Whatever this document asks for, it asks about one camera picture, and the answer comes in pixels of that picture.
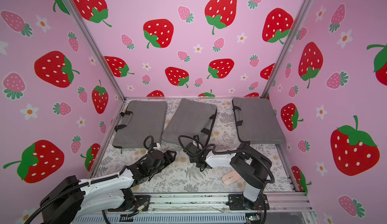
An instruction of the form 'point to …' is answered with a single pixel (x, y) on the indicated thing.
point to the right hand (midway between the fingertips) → (192, 155)
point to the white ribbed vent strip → (172, 219)
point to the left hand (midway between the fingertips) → (176, 155)
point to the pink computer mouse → (231, 177)
